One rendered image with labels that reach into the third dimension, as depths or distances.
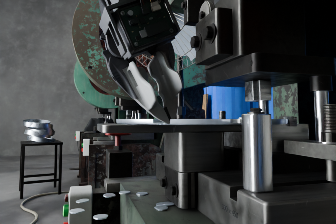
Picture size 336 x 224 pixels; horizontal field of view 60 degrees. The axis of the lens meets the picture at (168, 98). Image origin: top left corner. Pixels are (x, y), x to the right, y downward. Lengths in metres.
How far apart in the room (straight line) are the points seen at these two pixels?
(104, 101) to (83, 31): 1.77
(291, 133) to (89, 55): 1.49
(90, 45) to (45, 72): 5.39
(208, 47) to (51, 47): 6.85
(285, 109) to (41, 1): 7.14
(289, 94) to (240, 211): 0.47
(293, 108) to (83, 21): 1.42
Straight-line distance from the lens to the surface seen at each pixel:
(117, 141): 0.81
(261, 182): 0.36
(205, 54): 0.54
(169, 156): 0.51
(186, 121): 0.38
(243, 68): 0.50
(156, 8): 0.34
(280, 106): 0.81
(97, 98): 3.54
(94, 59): 1.84
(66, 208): 0.74
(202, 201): 0.47
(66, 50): 7.27
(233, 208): 0.38
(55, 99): 7.12
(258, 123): 0.35
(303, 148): 0.47
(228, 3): 0.55
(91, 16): 1.91
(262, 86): 0.56
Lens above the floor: 0.79
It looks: 4 degrees up
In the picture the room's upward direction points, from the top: straight up
